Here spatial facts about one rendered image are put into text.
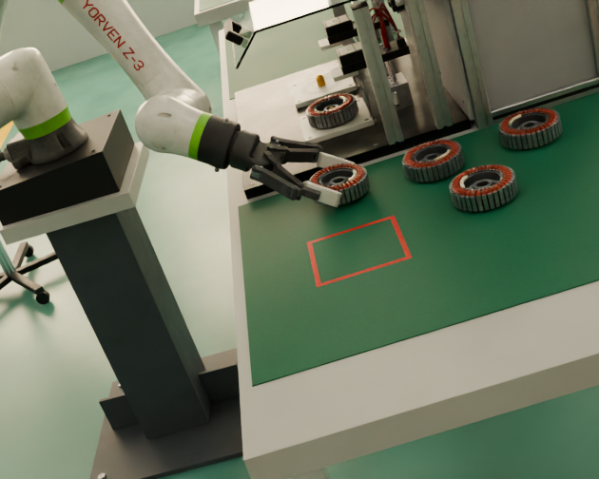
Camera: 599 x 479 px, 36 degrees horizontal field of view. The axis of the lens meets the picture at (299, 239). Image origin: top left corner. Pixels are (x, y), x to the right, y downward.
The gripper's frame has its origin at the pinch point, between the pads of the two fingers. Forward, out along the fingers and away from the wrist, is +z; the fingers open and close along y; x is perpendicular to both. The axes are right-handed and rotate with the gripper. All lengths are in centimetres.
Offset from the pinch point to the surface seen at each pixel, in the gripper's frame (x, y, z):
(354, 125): -1.3, -25.7, -1.6
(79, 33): -209, -423, -234
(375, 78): 15.0, -15.7, 0.4
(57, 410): -129, -35, -64
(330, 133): -3.8, -23.8, -5.8
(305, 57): -19, -88, -24
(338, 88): -6, -50, -9
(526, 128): 16.8, -11.1, 30.0
